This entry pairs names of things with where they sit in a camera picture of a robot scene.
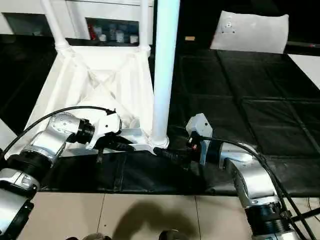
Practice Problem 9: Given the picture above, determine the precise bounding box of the white cabinet with glass doors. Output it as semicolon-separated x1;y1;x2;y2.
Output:
0;0;156;45

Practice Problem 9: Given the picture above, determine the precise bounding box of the white plastic table top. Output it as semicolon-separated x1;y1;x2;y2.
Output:
24;44;170;157

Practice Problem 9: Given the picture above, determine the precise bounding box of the black horizontal bar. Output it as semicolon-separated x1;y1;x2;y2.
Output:
284;42;320;50

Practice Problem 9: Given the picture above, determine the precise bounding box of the white flat board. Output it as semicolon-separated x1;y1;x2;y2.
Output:
287;52;320;90

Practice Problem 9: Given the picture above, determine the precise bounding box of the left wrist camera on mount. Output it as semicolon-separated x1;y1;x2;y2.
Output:
86;109;122;151

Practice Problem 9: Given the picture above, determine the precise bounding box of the black work mat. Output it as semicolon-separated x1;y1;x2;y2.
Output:
0;33;320;196

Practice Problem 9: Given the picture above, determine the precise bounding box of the black cabinet with gold label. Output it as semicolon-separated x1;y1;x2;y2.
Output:
179;0;223;51

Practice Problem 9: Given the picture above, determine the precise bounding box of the black metal rod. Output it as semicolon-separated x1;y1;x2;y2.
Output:
291;208;320;222

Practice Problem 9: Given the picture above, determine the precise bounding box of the dark brown rounded object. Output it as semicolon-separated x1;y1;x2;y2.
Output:
158;229;182;240
83;232;112;240

